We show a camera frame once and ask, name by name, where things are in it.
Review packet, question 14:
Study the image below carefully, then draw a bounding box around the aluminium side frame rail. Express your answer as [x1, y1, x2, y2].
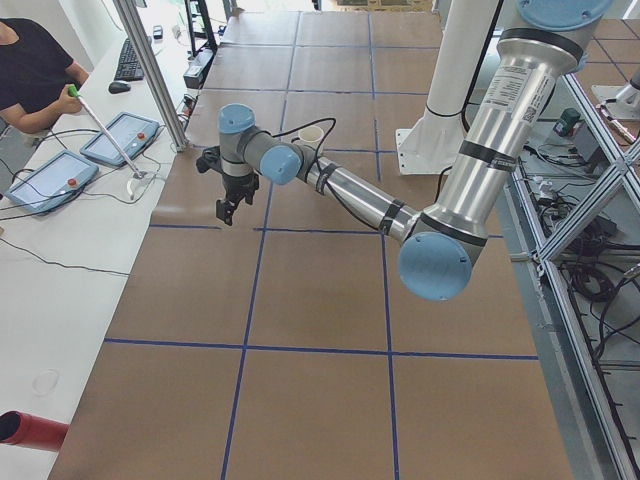
[505, 64, 639, 479]

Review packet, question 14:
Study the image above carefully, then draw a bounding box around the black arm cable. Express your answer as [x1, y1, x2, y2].
[269, 117, 391, 236]

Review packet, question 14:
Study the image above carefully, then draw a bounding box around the person's hand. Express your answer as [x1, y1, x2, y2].
[56, 91, 83, 114]

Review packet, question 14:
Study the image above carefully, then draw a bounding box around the aluminium frame post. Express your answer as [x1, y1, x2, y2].
[113, 0, 188, 152]

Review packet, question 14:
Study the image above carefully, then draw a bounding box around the red cylinder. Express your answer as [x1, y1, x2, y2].
[1, 411, 69, 452]

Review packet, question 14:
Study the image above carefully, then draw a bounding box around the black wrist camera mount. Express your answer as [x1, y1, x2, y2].
[196, 146, 223, 174]

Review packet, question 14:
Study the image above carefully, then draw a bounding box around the teach pendant far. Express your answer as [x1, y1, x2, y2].
[80, 112, 160, 167]

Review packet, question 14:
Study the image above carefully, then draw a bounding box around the white enamel mug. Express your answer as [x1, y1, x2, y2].
[291, 125, 325, 150]

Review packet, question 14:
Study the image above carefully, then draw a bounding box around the teach pendant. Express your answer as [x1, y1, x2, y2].
[5, 150, 99, 214]
[80, 112, 160, 167]

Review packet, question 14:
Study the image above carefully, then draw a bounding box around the black keyboard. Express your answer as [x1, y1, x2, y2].
[114, 39, 144, 82]

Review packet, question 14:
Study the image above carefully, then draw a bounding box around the black computer mouse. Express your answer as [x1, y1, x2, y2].
[108, 80, 131, 94]

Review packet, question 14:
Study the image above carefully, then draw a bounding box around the person in black shirt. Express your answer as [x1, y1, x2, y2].
[1, 18, 89, 134]

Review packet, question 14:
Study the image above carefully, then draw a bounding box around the teach pendant near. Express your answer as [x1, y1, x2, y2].
[5, 150, 99, 214]

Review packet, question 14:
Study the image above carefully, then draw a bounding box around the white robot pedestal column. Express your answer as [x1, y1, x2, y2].
[396, 0, 502, 175]

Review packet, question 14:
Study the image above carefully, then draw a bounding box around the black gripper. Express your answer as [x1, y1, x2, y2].
[215, 172, 259, 226]

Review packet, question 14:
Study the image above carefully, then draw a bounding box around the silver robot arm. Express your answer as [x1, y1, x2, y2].
[197, 1, 609, 301]

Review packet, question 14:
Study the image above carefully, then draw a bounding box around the green handled stick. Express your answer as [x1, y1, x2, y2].
[67, 84, 149, 180]

